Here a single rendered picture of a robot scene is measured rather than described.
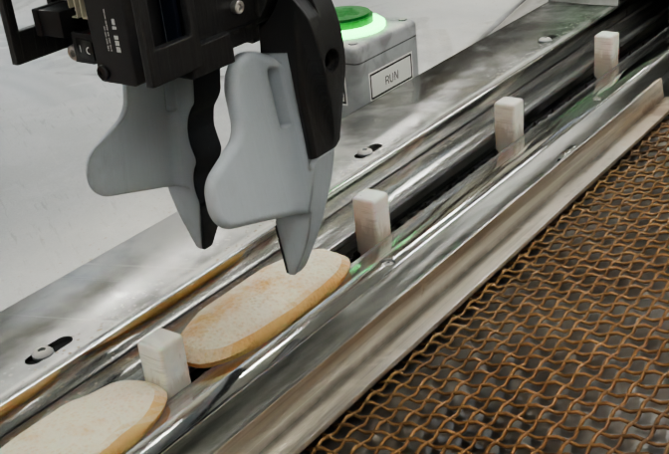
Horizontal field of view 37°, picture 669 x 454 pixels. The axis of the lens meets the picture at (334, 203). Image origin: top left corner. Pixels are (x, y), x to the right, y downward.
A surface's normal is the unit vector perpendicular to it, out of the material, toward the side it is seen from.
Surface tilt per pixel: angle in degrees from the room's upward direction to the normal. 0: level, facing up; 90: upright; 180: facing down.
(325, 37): 81
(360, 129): 0
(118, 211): 0
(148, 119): 97
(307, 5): 48
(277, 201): 82
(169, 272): 0
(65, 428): 12
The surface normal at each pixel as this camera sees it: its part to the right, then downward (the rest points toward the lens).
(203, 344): -0.15, -0.80
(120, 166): 0.76, 0.32
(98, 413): 0.00, -0.95
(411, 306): 0.77, 0.02
